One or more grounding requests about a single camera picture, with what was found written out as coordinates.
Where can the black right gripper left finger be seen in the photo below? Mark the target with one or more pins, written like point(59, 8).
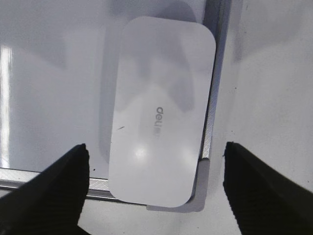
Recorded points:
point(52, 202)

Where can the white board eraser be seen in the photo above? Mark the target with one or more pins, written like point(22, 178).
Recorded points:
point(162, 88)

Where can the white board with grey frame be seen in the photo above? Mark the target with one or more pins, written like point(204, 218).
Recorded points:
point(58, 64)

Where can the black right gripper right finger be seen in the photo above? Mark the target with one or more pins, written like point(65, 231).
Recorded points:
point(263, 201)

